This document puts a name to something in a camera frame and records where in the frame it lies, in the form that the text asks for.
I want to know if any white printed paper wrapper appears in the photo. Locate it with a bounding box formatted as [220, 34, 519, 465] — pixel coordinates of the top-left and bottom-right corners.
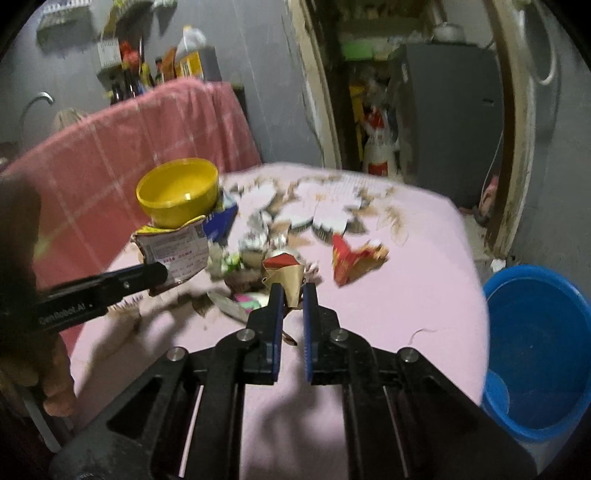
[130, 216, 209, 296]

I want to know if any gold red carton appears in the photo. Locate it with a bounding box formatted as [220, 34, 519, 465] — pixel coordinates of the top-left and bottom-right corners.
[263, 253, 304, 309]

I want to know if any silver foil trash pile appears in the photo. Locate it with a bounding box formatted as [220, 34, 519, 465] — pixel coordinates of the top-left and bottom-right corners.
[204, 209, 297, 324]

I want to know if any person's hand at left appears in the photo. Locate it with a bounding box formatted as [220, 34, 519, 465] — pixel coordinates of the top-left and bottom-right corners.
[1, 175, 76, 417]

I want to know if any blue plastic basin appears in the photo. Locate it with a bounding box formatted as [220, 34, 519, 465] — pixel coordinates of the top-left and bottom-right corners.
[483, 265, 590, 443]

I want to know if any red plaid cloth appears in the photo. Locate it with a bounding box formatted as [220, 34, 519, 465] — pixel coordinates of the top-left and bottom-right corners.
[0, 77, 263, 356]

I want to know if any yellow plastic bowl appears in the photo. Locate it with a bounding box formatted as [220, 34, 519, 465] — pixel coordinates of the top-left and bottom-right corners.
[135, 158, 219, 229]

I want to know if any red gold crumpled wrapper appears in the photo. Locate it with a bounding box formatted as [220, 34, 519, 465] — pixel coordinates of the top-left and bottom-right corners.
[332, 234, 390, 287]

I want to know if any beige rag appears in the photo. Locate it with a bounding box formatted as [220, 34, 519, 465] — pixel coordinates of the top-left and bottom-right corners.
[50, 107, 88, 135]

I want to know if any pink floral table cloth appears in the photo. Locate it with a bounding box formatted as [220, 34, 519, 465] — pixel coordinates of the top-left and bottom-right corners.
[71, 164, 489, 479]

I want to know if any chrome faucet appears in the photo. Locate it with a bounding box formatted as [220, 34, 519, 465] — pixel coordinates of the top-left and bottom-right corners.
[18, 91, 56, 144]

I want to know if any dark sauce bottle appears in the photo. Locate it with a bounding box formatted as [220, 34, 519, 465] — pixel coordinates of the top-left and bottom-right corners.
[121, 60, 139, 99]

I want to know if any red white sack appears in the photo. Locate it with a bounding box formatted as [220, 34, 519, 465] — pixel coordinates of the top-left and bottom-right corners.
[362, 106, 398, 178]

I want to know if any large oil jug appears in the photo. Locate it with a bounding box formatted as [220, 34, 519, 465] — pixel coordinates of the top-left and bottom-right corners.
[174, 25, 222, 82]

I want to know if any grey metal cabinet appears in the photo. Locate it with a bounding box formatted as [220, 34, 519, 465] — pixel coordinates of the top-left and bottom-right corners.
[392, 43, 504, 208]

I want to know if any green box on shelf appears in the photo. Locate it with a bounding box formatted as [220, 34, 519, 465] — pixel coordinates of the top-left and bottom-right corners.
[341, 39, 385, 61]

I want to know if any metal pot on cabinet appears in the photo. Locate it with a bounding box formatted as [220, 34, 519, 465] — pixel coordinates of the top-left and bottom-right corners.
[432, 22, 467, 44]

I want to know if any white wall basket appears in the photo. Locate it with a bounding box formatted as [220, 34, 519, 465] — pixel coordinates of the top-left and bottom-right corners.
[37, 0, 92, 32]

